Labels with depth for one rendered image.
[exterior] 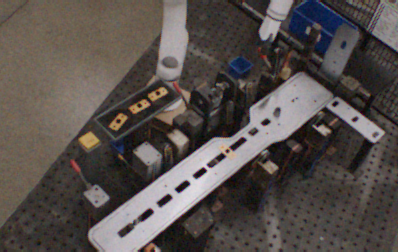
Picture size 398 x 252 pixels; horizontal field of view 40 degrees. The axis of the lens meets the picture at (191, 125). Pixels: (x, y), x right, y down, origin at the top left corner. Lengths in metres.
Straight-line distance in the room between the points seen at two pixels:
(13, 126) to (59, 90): 0.42
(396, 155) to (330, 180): 0.43
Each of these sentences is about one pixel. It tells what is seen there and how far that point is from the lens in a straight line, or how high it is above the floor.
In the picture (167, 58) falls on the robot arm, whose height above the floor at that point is 1.18.
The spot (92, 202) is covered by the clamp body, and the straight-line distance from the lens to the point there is 2.16.
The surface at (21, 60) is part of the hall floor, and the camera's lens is 4.13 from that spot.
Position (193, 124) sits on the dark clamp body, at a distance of 2.37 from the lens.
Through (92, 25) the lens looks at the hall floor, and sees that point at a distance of 4.37.
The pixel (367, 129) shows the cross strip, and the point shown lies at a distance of 2.71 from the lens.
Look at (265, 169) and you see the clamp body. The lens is 2.35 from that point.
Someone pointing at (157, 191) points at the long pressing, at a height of 1.00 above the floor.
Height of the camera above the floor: 2.93
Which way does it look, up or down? 52 degrees down
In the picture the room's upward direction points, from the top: 11 degrees clockwise
